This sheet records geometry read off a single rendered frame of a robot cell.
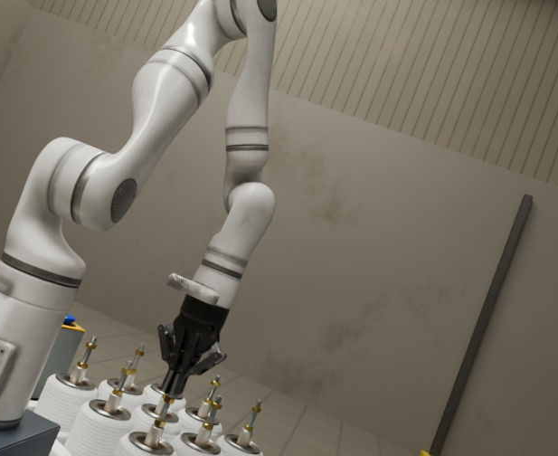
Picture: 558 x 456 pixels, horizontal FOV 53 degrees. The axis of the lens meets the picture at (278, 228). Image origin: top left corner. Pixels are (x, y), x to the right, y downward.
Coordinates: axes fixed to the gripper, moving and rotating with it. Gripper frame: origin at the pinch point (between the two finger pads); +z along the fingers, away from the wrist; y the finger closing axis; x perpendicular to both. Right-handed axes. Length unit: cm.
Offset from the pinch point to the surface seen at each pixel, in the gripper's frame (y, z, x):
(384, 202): 43, -85, -223
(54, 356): 35.4, 10.1, -12.9
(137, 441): 0.7, 9.9, 2.2
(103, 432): 8.5, 12.4, 0.3
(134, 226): 171, -19, -190
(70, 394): 19.9, 11.0, -2.7
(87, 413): 12.4, 10.8, 1.1
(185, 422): 6.2, 11.3, -21.7
